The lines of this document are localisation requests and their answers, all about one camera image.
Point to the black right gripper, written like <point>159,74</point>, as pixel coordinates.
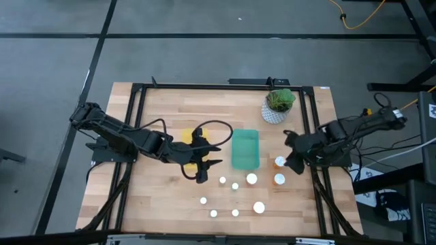
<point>308,144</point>

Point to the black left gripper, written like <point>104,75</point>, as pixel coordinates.
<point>184,154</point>

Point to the orange pill bottle white cap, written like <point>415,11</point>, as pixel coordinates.
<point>279,179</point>
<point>280,161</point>

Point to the small white-capped pill bottle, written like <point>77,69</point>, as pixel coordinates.
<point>235,212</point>
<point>203,200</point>
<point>235,186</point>
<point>222,180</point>

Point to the large white-capped pill bottle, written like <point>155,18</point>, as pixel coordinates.
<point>251,178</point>

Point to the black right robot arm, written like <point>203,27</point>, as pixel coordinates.
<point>357,124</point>

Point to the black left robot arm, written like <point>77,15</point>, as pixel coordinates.
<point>112,131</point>

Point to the yellow translucent plastic bin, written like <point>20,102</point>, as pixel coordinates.
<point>187,136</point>

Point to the green translucent plastic bin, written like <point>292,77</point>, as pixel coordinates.
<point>245,149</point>

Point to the potted plant patterned white pot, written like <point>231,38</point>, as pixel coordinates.
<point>274,115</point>

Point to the dark bag white print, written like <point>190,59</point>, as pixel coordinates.
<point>391,207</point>

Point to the black box white sticker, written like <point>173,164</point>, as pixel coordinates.
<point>427,143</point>

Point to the black keyboard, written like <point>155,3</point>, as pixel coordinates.
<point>430,221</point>

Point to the black furniture leg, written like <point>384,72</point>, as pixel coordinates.
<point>10,156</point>

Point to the black aluminium table frame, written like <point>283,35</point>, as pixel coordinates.
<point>221,86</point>

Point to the black desk leg frame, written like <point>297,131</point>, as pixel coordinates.
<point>388,87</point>

